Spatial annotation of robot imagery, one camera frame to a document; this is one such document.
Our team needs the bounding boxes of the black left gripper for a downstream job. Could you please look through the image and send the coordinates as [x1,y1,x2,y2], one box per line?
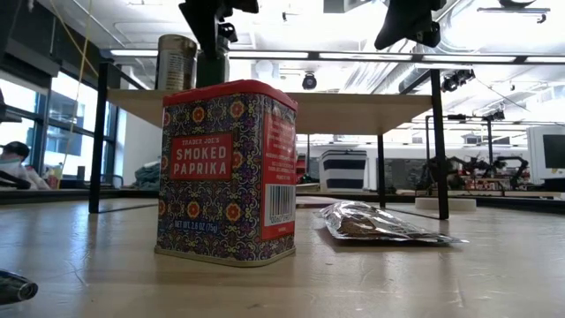
[178,0,260,61]

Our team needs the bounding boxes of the tan-lidded cylindrical spice can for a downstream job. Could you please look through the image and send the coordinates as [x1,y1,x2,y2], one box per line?
[154,34,199,92]

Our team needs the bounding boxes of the red smoked paprika tin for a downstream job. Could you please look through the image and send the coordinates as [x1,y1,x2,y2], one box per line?
[154,79,299,269]

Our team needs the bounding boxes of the clear bag of orange spice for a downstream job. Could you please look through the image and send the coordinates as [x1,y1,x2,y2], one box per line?
[317,201,469,245]

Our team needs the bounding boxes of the wooden shelf with black legs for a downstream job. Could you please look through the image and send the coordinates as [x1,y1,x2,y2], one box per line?
[87,61,450,221]

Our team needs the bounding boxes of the background black robot arms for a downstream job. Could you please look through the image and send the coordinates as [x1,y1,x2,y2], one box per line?
[417,152,535,192]

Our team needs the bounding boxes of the pile of blue-grey cloth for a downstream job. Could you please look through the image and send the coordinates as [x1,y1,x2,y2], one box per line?
[133,161,161,191]

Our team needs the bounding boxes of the white and navy striped bin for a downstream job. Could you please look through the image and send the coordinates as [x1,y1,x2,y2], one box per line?
[318,149,368,192]

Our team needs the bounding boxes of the white framed dark monitor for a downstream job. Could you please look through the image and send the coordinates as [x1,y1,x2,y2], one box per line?
[527,125,565,186]

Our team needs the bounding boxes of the person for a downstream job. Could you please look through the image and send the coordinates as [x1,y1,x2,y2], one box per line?
[0,140,52,191]

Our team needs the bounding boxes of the black pen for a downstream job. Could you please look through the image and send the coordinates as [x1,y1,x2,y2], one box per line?
[0,268,40,306]

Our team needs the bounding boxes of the black camera cluster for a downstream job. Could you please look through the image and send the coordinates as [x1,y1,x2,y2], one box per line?
[441,69,477,94]

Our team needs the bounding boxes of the black overhead frame bar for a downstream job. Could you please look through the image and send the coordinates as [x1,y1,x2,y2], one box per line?
[101,49,565,64]

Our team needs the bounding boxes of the black metal stand frame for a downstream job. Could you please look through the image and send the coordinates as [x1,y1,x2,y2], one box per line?
[424,108,507,191]

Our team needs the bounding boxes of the yellow cable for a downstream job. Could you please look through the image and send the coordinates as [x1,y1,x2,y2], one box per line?
[48,0,94,178]

